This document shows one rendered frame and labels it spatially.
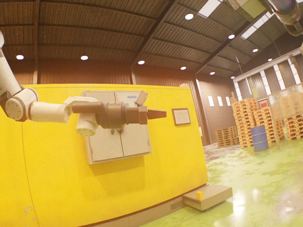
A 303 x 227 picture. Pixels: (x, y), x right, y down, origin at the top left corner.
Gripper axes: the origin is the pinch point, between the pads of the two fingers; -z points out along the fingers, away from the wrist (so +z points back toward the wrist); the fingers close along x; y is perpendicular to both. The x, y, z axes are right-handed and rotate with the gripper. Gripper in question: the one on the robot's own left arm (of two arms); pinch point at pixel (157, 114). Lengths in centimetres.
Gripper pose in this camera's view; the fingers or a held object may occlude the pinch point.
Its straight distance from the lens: 55.6
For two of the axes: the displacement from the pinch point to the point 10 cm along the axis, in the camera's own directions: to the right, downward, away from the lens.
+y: -0.2, -10.0, -0.6
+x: 0.1, 0.6, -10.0
